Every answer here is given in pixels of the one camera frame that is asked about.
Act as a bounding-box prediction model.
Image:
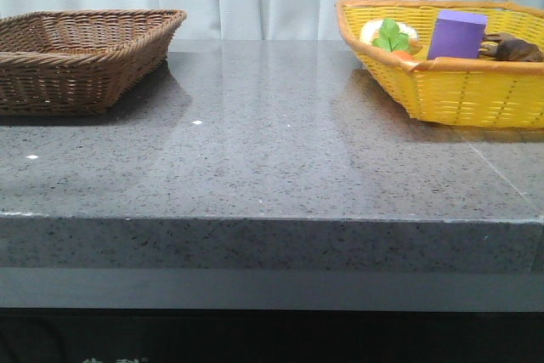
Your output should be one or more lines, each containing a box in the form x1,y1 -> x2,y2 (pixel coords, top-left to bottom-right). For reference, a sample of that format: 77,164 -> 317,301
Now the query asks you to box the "toy bread roll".
360,19 -> 419,45

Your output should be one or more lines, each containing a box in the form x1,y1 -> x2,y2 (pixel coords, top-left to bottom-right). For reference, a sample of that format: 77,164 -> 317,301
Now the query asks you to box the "brown wicker basket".
1,9 -> 187,116

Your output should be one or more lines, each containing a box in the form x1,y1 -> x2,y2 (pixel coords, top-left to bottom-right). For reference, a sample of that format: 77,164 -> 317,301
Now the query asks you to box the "yellow woven basket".
336,0 -> 543,128

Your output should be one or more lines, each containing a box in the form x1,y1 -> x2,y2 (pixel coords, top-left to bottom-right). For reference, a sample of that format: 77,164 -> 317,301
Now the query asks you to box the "orange toy carrot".
371,18 -> 422,55

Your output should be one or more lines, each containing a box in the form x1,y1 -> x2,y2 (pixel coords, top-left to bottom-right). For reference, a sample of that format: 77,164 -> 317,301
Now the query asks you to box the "purple foam cube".
428,9 -> 488,60

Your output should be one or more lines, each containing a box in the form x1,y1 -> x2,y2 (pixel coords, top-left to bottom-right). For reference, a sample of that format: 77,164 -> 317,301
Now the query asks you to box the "brown toy animal figure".
479,32 -> 543,62

